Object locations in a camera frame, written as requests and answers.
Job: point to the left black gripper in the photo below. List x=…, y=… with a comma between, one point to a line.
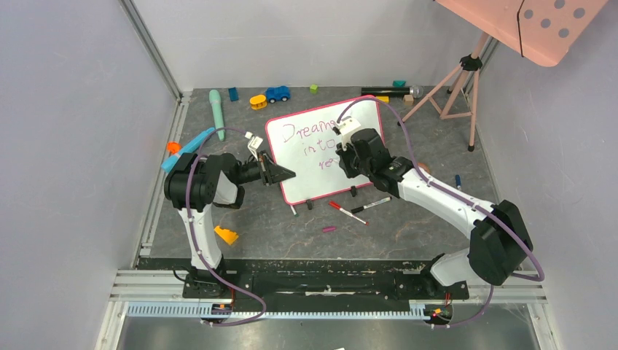
x=270, y=171

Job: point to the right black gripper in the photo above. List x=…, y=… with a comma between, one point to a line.
x=346, y=160

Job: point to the pink framed whiteboard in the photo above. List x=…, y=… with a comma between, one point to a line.
x=304, y=143

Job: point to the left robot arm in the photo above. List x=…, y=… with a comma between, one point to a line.
x=195, y=185

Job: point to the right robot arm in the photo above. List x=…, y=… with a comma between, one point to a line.
x=498, y=239

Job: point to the green whiteboard marker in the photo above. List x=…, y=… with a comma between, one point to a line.
x=293, y=210

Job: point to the red whiteboard marker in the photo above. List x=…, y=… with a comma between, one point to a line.
x=346, y=212

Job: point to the black rainbow marker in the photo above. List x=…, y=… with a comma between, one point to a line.
x=370, y=205

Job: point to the orange semicircle toy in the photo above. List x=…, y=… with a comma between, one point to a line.
x=424, y=167

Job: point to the yellow oval toy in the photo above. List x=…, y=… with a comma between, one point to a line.
x=258, y=102

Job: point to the orange wedge block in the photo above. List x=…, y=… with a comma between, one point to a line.
x=228, y=236

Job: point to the wooden cube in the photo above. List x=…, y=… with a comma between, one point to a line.
x=408, y=100

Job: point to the blue toy car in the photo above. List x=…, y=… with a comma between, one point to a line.
x=275, y=94

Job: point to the blue toy crayon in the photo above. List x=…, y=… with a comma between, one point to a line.
x=189, y=147

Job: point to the dark blue block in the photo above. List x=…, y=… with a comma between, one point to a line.
x=233, y=94

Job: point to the mint green toy stick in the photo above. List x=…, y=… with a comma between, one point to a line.
x=215, y=101

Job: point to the orange small toy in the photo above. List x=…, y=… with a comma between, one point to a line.
x=173, y=147

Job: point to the pink tripod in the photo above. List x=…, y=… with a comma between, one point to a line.
x=468, y=66

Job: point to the pink perforated panel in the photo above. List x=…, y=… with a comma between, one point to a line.
x=542, y=31

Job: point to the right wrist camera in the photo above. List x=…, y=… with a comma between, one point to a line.
x=345, y=129

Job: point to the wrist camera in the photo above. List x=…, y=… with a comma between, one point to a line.
x=345, y=129
x=253, y=144

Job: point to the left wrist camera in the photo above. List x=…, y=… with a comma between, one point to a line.
x=253, y=144

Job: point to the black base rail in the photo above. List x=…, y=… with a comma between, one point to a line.
x=311, y=286

